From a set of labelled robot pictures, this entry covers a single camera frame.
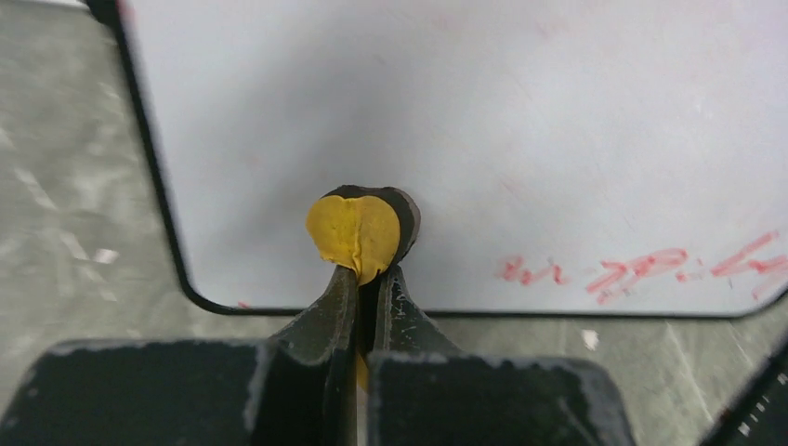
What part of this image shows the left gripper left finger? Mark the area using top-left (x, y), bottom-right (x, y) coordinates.
top-left (1, 267), bottom-right (358, 445)

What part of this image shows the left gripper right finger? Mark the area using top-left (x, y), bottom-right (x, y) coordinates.
top-left (367, 267), bottom-right (635, 445)

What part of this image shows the yellow black eraser cloth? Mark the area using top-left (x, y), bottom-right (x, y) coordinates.
top-left (306, 184), bottom-right (422, 392)

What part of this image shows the small black-framed whiteboard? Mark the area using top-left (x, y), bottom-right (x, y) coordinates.
top-left (92, 1), bottom-right (787, 317)

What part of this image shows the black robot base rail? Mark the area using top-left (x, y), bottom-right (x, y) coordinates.
top-left (700, 339), bottom-right (787, 446)

